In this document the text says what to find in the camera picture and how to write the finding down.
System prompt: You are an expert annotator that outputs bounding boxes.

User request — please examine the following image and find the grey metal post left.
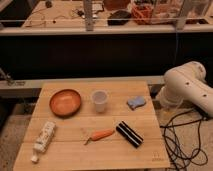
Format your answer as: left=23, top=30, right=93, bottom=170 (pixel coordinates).
left=83, top=0, right=93, bottom=31

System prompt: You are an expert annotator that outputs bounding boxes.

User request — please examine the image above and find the black cable on floor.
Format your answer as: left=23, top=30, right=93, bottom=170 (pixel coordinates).
left=159, top=108, right=209, bottom=171

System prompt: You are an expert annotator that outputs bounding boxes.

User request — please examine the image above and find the white toothpaste tube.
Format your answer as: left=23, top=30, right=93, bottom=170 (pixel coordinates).
left=31, top=121, right=56, bottom=163

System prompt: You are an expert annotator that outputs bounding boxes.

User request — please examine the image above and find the black white striped block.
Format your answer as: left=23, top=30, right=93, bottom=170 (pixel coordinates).
left=116, top=121, right=143, bottom=148

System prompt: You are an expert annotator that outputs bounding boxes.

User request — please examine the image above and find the orange basket on bench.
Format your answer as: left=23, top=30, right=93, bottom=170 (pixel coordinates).
left=131, top=5, right=152, bottom=25

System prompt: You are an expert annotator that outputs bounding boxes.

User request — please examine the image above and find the grey metal clamp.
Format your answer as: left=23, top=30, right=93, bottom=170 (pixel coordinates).
left=0, top=67, right=26, bottom=86

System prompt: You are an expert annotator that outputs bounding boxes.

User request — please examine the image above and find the grey metal post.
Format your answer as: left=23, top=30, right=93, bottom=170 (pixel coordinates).
left=176, top=0, right=191, bottom=30
left=83, top=0, right=93, bottom=31

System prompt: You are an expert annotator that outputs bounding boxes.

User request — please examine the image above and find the black object on bench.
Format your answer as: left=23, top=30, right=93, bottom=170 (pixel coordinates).
left=107, top=10, right=131, bottom=26

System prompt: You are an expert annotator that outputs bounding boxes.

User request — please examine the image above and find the orange toy carrot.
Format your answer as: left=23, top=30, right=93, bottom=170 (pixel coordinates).
left=85, top=130, right=114, bottom=145

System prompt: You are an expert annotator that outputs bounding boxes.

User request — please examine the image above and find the blue sponge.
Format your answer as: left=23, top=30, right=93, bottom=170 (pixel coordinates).
left=127, top=96, right=146, bottom=110

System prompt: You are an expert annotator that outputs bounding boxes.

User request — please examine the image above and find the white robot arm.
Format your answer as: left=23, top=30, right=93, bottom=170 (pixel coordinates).
left=157, top=61, right=213, bottom=118

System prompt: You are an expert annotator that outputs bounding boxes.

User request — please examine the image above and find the grey metal post right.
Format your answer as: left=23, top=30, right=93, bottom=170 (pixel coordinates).
left=176, top=0, right=191, bottom=30

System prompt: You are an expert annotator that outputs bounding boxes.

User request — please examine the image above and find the white plastic cup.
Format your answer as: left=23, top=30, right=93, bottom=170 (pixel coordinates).
left=91, top=90, right=108, bottom=113

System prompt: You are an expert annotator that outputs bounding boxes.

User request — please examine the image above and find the orange wooden bowl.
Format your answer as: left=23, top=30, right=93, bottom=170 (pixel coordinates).
left=49, top=89, right=81, bottom=117

